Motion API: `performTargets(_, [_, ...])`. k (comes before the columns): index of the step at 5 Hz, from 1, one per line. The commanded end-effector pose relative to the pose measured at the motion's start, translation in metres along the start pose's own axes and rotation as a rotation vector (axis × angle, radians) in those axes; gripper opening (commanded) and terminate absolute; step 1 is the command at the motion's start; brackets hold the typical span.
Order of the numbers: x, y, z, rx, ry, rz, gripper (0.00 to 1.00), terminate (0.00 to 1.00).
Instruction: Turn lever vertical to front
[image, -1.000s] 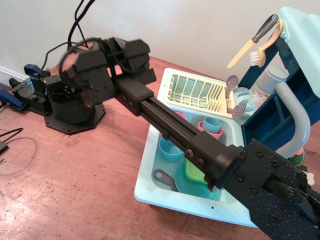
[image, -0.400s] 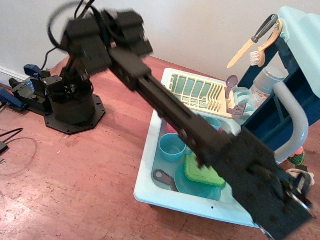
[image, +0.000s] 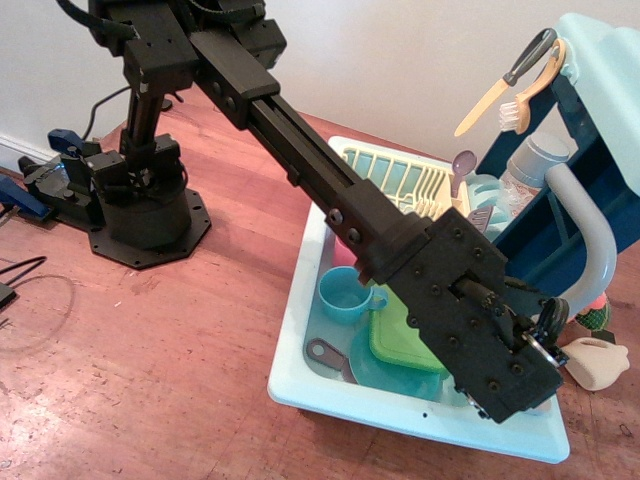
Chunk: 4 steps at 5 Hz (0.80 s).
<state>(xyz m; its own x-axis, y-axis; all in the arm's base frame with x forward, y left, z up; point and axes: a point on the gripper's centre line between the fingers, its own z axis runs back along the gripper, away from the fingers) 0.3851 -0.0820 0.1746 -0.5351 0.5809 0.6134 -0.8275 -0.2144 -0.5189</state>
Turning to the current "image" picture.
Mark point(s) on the green square toy plate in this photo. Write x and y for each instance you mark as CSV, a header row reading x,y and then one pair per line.
x,y
393,341

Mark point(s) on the light blue toy sink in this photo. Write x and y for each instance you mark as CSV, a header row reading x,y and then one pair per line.
x,y
302,382

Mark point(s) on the pink toy cup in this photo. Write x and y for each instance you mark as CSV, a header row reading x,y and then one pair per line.
x,y
342,255

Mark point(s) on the teal toy plate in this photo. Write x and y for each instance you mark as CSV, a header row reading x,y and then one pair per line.
x,y
371,372

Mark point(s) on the dark blue toy shelf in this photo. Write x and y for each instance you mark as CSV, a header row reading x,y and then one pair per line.
x,y
543,245

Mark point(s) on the green net toy fruit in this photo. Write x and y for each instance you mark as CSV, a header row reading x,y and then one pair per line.
x,y
597,315

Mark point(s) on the tan toy dish brush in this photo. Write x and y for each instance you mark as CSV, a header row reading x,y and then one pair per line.
x,y
516,116

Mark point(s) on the beige toy jug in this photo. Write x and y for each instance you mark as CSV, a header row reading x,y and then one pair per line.
x,y
596,364

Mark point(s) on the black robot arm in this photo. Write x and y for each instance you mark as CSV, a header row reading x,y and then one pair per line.
x,y
227,48

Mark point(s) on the light blue toy cabinet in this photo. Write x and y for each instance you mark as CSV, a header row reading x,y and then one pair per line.
x,y
603,67

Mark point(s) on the purple toy spoon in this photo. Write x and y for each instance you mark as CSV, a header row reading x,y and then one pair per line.
x,y
463,164

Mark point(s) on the grey toy faucet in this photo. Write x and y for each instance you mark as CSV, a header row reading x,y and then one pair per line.
x,y
601,248

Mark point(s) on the blue clamp far left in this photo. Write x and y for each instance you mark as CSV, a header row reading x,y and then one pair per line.
x,y
12,195

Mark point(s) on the clear bottle grey cap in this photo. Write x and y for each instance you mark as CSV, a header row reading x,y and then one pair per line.
x,y
525,171

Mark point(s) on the teal toy cup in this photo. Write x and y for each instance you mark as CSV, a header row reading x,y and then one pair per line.
x,y
344,299

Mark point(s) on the purple toy spatula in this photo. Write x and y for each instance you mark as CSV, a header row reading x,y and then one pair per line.
x,y
480,217

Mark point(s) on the black carbon gripper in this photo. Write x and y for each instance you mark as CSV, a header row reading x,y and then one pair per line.
x,y
503,357

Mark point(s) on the toy knife grey handle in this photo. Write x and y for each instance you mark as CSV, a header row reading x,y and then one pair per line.
x,y
532,53

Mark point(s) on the cream yellow dish rack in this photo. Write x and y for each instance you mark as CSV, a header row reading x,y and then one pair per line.
x,y
414,185

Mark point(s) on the blue clamp on table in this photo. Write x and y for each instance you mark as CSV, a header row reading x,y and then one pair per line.
x,y
65,142

